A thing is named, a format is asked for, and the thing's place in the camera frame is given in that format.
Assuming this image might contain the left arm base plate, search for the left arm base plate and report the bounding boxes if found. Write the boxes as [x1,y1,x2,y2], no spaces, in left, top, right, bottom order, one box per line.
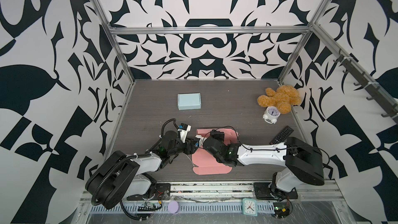
[126,183,171,201]

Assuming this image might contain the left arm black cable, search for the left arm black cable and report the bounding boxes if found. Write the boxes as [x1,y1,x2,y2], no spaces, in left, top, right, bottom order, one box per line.
[160,118,178,139]

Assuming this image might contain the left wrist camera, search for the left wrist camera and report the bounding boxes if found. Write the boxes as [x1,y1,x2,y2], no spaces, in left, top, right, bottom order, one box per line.
[177,123,191,143]

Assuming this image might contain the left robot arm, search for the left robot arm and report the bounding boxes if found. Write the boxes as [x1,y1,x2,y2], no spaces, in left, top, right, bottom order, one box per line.
[85,131,201,209]

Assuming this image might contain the green square clock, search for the green square clock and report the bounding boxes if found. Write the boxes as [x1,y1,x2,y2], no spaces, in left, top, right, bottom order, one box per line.
[242,198,258,216]

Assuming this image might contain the brown teddy bear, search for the brown teddy bear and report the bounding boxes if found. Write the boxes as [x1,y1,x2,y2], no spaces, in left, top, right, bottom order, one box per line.
[257,85,302,114]

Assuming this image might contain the light blue paper box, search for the light blue paper box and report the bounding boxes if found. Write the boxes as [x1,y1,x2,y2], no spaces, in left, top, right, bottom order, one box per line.
[177,93,202,111]

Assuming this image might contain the purple round lid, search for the purple round lid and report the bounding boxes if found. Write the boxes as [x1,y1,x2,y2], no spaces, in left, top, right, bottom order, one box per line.
[167,201,180,214]

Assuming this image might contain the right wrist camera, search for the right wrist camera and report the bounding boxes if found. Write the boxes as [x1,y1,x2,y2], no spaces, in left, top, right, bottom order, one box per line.
[194,135,206,148]

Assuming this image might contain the black remote control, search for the black remote control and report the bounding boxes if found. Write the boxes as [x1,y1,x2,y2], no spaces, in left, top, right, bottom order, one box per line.
[269,125,294,145]

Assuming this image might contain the pink paper box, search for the pink paper box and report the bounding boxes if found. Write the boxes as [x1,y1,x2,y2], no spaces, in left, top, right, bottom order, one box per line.
[191,128,237,175]

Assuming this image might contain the left circuit board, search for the left circuit board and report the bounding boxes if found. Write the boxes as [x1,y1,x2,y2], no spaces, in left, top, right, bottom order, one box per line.
[137,201,162,212]

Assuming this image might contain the right circuit board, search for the right circuit board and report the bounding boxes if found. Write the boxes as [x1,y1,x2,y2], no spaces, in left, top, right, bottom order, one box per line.
[272,202,293,219]

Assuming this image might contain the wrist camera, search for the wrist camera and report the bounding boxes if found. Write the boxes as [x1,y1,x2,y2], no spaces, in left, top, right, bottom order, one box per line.
[194,135,206,148]
[177,123,191,143]

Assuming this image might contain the wall hook rail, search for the wall hook rail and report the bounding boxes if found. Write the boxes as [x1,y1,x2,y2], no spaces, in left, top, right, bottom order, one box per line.
[333,48,398,124]

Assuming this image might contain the circuit board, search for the circuit board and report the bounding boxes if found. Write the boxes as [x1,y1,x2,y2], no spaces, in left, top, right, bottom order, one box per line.
[137,201,162,212]
[272,202,293,219]

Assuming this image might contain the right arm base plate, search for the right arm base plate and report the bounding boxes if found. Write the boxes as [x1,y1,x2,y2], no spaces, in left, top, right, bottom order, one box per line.
[253,183,299,201]

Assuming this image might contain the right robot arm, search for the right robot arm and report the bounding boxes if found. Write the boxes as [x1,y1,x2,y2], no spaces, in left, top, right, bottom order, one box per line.
[202,130,324,198]

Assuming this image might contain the white alarm clock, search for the white alarm clock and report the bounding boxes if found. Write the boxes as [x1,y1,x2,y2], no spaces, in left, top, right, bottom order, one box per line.
[263,106,280,124]

